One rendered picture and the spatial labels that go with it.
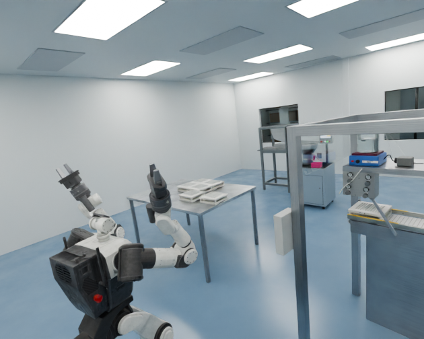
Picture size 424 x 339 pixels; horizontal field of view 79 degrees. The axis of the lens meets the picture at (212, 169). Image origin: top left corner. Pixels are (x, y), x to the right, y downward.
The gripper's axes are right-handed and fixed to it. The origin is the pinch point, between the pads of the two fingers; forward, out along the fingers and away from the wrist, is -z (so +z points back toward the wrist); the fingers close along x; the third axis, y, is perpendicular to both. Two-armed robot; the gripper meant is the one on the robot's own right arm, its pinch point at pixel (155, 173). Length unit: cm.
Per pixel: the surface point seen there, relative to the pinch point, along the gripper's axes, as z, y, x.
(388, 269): 121, 151, -44
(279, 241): 72, 66, -9
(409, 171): 43, 157, -26
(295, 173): 33, 84, 3
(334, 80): 136, 565, 351
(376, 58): 78, 603, 283
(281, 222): 59, 69, -6
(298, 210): 55, 81, -7
